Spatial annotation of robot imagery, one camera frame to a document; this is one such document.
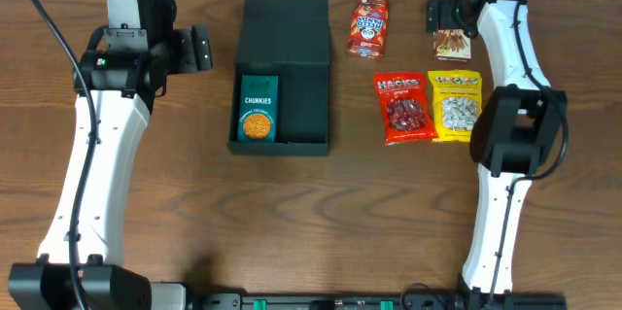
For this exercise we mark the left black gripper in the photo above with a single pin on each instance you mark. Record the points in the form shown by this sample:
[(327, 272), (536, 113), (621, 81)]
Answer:
[(200, 49)]

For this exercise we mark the brown Pocky box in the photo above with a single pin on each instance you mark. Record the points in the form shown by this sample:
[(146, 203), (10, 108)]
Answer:
[(451, 45)]

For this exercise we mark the teal Good Day Chunkies box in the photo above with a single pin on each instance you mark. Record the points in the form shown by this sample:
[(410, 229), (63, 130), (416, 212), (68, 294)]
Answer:
[(258, 109)]

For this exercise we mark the black gift box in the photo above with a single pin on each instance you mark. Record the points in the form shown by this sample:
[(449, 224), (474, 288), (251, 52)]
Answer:
[(290, 41)]

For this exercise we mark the red Hello Panda box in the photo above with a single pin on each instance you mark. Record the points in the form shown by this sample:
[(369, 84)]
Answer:
[(368, 28)]

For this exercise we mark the red Hacks candy bag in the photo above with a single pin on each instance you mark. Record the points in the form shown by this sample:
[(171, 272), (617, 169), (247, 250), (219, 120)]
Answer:
[(404, 106)]

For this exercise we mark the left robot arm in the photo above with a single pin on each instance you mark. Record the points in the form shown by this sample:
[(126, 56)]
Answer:
[(80, 262)]

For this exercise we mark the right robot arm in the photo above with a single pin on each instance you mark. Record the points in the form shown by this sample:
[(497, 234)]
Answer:
[(521, 136)]

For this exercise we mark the yellow Hacks candy bag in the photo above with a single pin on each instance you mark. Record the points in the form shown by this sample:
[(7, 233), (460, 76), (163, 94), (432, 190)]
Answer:
[(456, 103)]

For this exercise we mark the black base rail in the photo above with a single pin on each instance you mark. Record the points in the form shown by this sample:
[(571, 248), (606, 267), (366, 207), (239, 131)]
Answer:
[(413, 301)]

